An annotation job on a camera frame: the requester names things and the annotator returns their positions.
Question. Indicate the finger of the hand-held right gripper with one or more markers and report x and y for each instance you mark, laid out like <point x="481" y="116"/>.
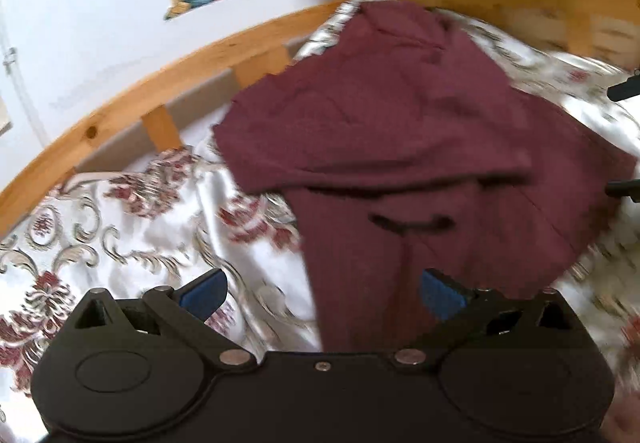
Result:
<point x="625" y="190"/>
<point x="626" y="87"/>

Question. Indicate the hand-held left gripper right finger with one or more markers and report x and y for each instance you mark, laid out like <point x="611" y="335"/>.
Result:
<point x="440" y="294"/>

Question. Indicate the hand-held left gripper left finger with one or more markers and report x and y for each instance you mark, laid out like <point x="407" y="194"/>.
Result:
<point x="205" y="295"/>

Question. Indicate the maroon knit garment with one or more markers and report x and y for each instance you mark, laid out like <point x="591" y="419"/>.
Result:
<point x="380" y="133"/>

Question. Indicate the floral white bedspread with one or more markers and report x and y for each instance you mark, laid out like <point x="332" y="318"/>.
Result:
<point x="150" y="233"/>

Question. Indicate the wooden bed frame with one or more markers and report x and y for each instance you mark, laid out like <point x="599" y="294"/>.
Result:
<point x="165" y="73"/>

